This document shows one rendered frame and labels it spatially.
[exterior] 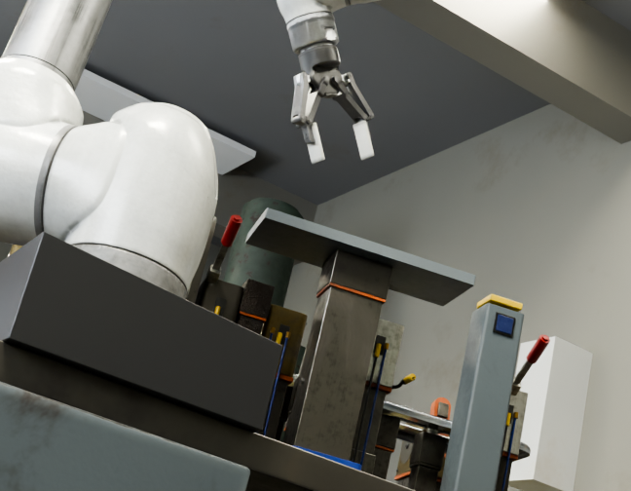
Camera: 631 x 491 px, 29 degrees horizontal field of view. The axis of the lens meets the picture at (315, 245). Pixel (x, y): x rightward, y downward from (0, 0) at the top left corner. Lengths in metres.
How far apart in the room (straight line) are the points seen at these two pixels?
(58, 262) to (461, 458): 0.94
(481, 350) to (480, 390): 0.07
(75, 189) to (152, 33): 4.98
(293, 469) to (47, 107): 0.52
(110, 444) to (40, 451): 0.07
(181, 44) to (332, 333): 4.53
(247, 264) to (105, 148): 4.83
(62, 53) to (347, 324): 0.68
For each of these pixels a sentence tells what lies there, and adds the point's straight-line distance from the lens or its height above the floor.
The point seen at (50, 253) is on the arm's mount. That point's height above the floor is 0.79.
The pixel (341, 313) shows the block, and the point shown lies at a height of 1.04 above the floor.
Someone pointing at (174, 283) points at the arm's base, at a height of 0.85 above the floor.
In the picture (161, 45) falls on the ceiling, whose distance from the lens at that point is 6.46.
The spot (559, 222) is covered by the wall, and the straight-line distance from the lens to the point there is 5.69.
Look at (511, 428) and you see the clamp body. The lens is 2.22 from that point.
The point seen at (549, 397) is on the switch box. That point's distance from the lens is 5.00.
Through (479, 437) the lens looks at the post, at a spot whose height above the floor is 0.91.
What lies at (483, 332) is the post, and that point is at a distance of 2.06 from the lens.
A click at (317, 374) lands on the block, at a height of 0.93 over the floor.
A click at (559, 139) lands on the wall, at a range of 5.96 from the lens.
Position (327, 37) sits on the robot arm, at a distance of 2.28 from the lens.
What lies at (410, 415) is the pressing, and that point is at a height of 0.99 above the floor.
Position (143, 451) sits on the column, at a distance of 1.26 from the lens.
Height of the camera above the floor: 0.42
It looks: 21 degrees up
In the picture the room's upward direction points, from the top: 13 degrees clockwise
